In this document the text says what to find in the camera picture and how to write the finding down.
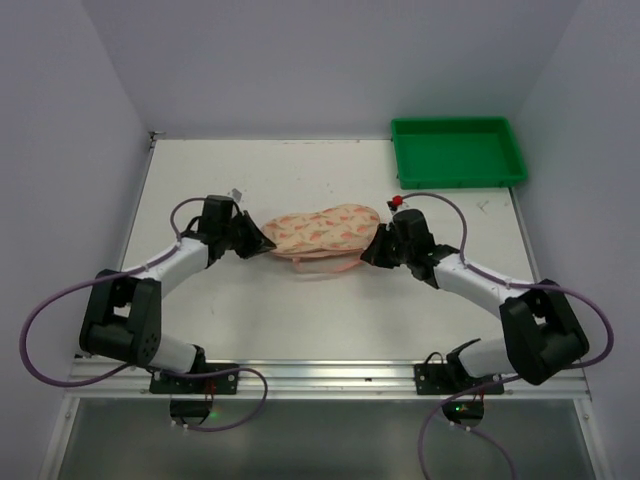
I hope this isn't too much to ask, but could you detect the floral mesh laundry bag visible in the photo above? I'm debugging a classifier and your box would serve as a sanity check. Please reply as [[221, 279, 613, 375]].
[[261, 204, 381, 259]]

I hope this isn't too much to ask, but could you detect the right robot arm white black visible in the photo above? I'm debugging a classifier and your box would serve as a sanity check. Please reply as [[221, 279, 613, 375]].
[[361, 209, 589, 385]]

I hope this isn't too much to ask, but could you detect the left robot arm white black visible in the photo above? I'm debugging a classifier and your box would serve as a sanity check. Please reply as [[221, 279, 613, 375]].
[[79, 195, 276, 376]]

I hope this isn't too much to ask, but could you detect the green plastic tray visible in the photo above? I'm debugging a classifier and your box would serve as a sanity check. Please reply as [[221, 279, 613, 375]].
[[391, 116, 528, 190]]

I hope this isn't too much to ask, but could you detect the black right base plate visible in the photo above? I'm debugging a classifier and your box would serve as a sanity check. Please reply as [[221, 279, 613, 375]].
[[413, 352, 504, 396]]

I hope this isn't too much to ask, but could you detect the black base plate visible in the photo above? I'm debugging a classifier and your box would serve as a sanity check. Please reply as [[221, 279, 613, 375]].
[[413, 352, 504, 396], [149, 362, 239, 395]]

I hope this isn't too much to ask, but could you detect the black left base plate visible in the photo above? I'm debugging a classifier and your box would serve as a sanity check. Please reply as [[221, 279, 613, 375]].
[[149, 362, 239, 395]]

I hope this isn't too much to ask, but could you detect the aluminium mounting rail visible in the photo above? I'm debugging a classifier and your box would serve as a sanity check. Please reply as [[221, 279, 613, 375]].
[[67, 360, 591, 400]]

